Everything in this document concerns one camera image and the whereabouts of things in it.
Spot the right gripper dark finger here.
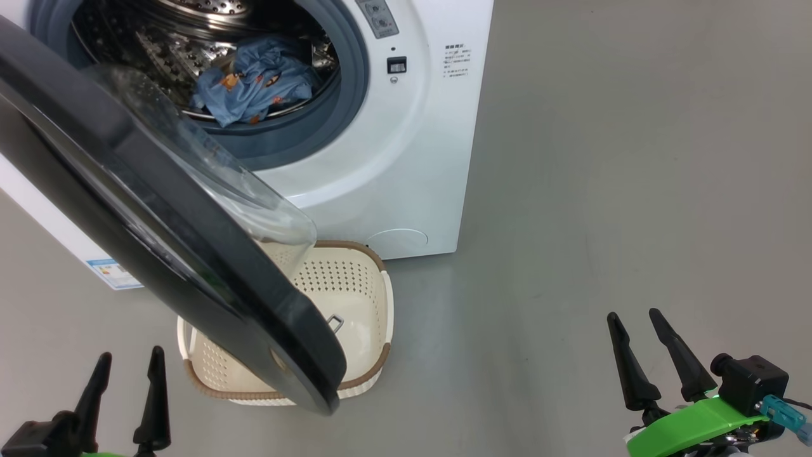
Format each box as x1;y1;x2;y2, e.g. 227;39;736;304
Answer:
648;308;717;402
606;312;662;411

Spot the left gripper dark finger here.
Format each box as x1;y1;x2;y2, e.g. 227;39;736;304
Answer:
132;346;172;454
73;352;113;453

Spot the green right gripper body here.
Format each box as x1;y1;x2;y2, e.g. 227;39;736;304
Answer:
625;395;771;457

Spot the black round glass washer door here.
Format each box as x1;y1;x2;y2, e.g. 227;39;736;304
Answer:
0;14;348;416

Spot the small blue printed garment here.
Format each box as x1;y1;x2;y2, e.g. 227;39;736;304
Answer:
190;36;322;128

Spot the white front-load washing machine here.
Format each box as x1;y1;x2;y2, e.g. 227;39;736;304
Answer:
0;0;494;291

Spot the stainless steel washing machine drum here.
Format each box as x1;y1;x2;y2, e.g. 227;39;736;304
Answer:
70;0;337;121

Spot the cyan plug connector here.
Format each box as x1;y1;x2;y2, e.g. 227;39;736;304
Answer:
758;395;812;445

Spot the blue energy label sticker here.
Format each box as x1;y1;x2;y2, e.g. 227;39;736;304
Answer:
87;258;143;291

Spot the cream perforated laundry basket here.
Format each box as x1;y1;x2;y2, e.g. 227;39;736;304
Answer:
178;240;394;407

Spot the round white filter cover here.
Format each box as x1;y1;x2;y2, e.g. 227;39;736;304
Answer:
366;228;429;258

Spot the grey warning label sticker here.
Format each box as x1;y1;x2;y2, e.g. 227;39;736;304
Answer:
355;0;400;39

